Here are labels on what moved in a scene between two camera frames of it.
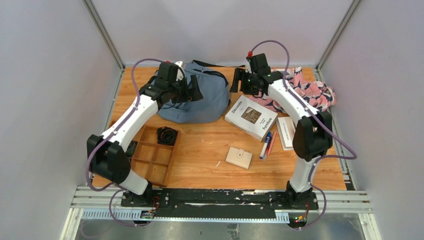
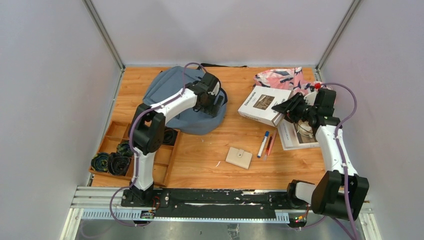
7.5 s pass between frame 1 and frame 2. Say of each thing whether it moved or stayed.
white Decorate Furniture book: moved
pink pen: stayed
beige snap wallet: stayed
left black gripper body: moved
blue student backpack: moved
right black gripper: moved
